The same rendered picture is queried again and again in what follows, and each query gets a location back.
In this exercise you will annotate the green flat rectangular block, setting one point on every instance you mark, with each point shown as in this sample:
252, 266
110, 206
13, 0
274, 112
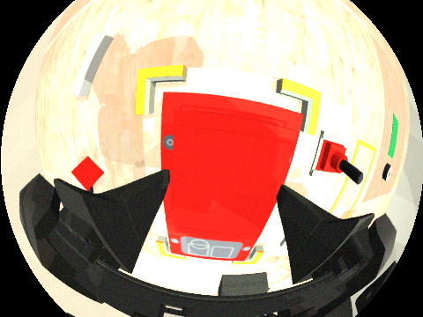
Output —
394, 133

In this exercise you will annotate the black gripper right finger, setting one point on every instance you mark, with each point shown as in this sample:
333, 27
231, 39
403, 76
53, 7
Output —
312, 234

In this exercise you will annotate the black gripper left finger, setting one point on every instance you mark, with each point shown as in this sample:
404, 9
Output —
121, 217

